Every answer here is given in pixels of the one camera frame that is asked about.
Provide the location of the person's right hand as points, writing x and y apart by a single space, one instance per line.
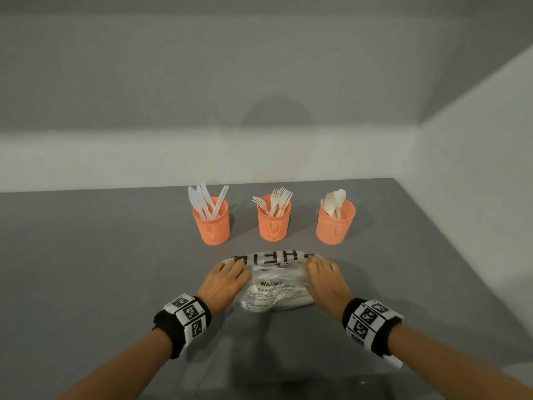
329 289

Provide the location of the person's left hand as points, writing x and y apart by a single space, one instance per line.
220 287

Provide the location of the person's right thumb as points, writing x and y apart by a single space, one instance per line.
310 277

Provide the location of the person's left thumb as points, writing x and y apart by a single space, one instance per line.
245 279

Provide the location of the clear printed plastic bag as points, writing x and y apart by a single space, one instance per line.
277 279

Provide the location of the person's right forearm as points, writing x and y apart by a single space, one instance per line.
454 366

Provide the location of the person's left forearm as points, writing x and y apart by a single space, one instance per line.
120 366

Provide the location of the white cutlery bundle in bag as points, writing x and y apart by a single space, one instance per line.
283 297

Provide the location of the orange mesh cup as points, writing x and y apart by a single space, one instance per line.
334 229
273 227
212 227

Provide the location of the white plastic spoon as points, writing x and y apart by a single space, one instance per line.
322 204
329 204
340 197

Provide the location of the black wristband with marker tags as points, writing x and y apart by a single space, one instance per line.
183 322
370 327

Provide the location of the white plastic fork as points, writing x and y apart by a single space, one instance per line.
288 199
274 199
280 197
284 200
260 202

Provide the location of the white plastic knife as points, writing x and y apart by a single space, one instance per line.
221 199
208 195
195 202
203 202

